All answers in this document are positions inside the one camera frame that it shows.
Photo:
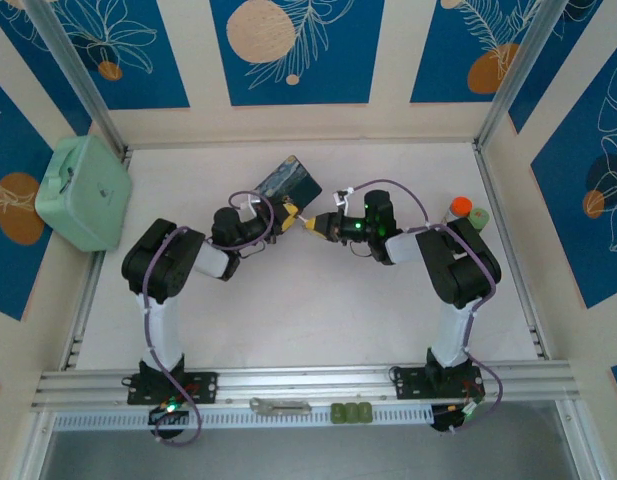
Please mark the aluminium lower frame rail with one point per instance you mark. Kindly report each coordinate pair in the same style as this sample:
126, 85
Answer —
580, 440
35, 445

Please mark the orange-capped bottle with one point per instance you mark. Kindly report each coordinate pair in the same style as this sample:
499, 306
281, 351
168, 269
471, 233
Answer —
460, 202

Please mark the starry night tin box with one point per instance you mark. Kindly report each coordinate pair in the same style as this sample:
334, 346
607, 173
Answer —
293, 180

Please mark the aluminium frame post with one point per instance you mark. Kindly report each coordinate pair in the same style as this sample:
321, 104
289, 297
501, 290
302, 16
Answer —
80, 75
520, 75

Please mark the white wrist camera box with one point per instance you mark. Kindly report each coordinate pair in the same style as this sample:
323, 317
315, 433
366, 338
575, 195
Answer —
250, 202
343, 197

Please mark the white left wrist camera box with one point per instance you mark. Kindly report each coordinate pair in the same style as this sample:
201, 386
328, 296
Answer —
250, 202

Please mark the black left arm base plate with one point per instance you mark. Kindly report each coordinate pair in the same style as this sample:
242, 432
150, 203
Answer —
203, 387

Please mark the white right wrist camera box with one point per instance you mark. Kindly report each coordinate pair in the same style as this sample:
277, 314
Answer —
343, 197

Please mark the long aluminium mounting rail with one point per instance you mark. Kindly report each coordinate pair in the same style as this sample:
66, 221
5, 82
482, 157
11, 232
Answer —
313, 382

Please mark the green plastic block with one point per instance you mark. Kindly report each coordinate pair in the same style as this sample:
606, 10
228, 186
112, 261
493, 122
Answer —
351, 414

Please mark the green-capped dark jar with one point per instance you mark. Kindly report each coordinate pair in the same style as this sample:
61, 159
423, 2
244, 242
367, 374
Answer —
480, 217

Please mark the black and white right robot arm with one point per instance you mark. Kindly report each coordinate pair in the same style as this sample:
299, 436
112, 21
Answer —
458, 270

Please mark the silver metal wrench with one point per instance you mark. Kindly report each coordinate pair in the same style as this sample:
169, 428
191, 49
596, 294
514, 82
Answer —
268, 406

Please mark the mint green carry case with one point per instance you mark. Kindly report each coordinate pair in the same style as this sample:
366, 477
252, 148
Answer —
83, 195

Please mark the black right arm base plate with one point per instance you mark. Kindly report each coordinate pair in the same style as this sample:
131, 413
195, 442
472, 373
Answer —
410, 382

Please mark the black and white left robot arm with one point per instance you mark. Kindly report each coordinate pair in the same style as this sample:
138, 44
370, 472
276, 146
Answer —
158, 260

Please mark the aluminium table side rail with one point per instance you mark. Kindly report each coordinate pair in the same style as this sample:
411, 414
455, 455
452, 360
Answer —
490, 185
83, 320

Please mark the black controller board with LED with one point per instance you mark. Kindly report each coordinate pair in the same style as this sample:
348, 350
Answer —
445, 422
160, 417

